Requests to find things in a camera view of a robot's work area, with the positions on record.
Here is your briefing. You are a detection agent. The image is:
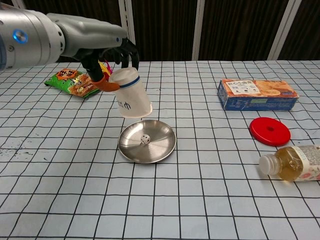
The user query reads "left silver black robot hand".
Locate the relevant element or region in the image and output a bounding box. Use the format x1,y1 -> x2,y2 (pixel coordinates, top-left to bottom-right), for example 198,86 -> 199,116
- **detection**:
46,12 -> 140,93

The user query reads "white paper cup blue stripe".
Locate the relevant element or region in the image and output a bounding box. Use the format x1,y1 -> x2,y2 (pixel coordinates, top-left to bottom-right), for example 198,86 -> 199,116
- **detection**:
108,66 -> 154,119

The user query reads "colourful feather shuttlecock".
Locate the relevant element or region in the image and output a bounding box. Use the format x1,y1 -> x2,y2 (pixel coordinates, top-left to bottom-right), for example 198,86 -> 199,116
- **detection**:
98,59 -> 114,81

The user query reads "green snack bag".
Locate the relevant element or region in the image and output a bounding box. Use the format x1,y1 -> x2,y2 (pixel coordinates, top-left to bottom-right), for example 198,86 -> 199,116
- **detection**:
44,68 -> 101,99

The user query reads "round stainless steel plate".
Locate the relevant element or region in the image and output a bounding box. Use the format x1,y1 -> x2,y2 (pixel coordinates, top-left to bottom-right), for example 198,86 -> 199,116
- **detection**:
118,119 -> 178,164

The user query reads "orange blue cookie box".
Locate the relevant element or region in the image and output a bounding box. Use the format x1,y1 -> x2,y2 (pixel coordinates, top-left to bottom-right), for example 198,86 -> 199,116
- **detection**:
216,78 -> 300,112

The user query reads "light blue checked tablecloth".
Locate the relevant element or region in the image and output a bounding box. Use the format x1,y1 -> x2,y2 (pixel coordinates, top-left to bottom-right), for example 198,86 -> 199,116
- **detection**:
0,59 -> 320,240

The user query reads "red round disc lid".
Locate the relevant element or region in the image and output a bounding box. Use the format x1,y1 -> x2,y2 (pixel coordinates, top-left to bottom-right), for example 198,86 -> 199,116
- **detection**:
249,116 -> 292,147

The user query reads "clear tea bottle white cap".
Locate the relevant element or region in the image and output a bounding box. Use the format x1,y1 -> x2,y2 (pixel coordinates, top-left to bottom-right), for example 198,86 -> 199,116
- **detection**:
258,144 -> 320,182

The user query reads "white metal partition post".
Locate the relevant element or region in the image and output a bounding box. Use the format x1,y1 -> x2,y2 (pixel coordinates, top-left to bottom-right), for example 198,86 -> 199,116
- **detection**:
117,0 -> 138,62
192,0 -> 206,61
268,0 -> 297,61

